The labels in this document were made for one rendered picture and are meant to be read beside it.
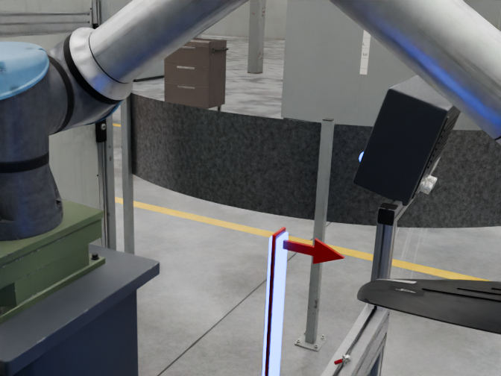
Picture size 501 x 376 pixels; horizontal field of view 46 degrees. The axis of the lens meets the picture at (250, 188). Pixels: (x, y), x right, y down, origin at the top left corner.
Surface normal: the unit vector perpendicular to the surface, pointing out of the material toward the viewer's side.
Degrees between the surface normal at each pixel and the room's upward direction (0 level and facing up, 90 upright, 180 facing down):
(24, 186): 76
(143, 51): 125
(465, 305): 10
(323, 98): 90
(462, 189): 90
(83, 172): 90
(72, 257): 90
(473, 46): 70
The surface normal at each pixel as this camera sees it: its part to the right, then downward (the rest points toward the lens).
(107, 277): 0.04, -0.95
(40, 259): 0.90, 0.16
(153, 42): -0.03, 0.72
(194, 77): -0.41, 0.26
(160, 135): -0.66, 0.20
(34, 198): 0.80, -0.03
